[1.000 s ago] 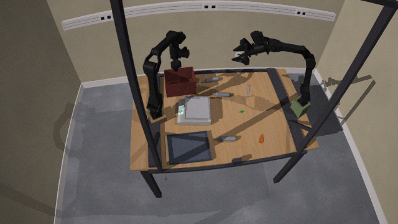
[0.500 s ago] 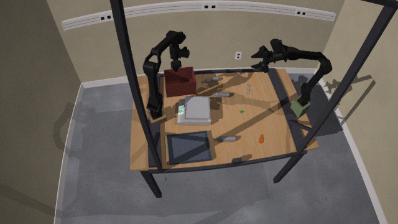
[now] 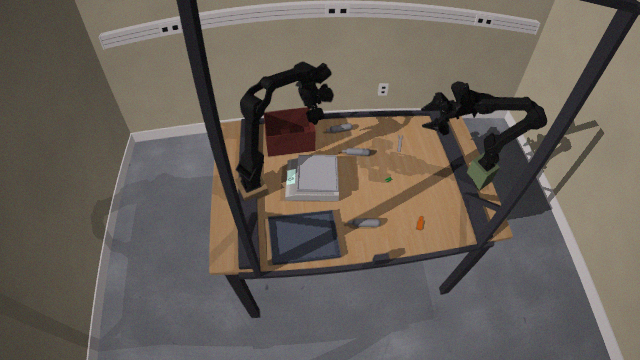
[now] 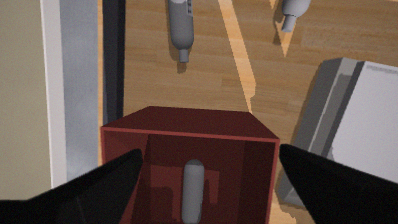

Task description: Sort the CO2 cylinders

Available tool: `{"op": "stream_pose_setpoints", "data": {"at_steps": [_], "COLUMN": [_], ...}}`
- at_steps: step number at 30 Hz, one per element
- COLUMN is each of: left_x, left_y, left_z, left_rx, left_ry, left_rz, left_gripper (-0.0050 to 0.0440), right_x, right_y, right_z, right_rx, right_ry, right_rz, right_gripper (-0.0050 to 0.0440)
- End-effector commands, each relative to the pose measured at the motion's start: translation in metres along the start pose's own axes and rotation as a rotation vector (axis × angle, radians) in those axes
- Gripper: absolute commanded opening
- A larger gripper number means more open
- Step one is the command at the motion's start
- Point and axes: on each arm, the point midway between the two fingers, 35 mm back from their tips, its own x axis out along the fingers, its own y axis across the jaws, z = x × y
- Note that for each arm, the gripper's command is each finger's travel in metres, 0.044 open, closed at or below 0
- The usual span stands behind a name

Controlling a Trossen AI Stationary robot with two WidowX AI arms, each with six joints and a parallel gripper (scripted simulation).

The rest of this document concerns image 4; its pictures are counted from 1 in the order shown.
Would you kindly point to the dark red open bin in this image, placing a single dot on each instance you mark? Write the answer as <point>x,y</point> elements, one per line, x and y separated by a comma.
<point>238,152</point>

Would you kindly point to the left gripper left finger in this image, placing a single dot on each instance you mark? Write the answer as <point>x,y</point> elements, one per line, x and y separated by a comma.
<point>97,197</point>

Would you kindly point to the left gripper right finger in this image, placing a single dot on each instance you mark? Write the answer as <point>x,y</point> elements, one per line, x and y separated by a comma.
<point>334,193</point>

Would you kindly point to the grey gas cylinder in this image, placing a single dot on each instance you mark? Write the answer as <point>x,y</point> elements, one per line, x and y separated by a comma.
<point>193,186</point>
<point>181,26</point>
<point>293,9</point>

